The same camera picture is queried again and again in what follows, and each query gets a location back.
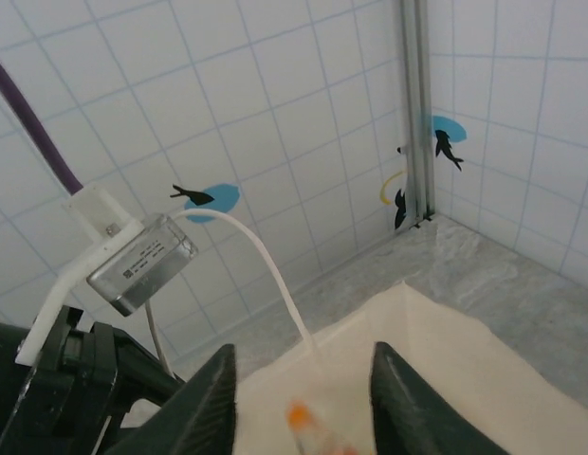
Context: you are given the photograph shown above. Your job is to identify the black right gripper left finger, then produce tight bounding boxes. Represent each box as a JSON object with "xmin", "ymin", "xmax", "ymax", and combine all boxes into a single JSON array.
[{"xmin": 103, "ymin": 343, "xmax": 240, "ymax": 455}]

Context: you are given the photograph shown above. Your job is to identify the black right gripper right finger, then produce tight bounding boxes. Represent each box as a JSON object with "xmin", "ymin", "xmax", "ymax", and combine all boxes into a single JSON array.
[{"xmin": 371, "ymin": 340, "xmax": 512, "ymax": 455}]

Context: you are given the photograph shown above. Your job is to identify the cream paper bag white handles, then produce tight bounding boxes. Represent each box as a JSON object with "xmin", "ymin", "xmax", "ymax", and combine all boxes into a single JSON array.
[{"xmin": 127, "ymin": 210, "xmax": 588, "ymax": 455}]

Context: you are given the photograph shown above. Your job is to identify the small orange snack packet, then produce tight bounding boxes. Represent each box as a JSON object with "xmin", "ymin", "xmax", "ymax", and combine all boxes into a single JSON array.
[{"xmin": 285, "ymin": 397, "xmax": 371, "ymax": 455}]

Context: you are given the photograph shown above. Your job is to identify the blue oval fish sticker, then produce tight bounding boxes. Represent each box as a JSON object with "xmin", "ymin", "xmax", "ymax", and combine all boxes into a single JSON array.
[{"xmin": 169, "ymin": 183, "xmax": 243, "ymax": 225}]

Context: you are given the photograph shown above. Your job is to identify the blue oval shark sticker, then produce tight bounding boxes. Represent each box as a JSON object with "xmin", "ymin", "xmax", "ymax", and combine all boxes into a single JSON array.
[{"xmin": 433, "ymin": 116, "xmax": 469, "ymax": 173}]

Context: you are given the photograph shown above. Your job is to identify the yellow ring fish sticker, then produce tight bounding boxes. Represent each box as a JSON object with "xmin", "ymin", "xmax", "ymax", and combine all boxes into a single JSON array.
[{"xmin": 378, "ymin": 144, "xmax": 412, "ymax": 233}]

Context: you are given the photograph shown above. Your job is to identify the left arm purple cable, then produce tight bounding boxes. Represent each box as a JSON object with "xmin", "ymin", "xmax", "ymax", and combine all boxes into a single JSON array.
[{"xmin": 0, "ymin": 50, "xmax": 83, "ymax": 196}]

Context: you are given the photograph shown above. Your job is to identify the aluminium corner post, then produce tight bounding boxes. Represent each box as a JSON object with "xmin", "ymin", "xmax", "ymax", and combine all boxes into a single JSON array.
[{"xmin": 398, "ymin": 0, "xmax": 438, "ymax": 228}]

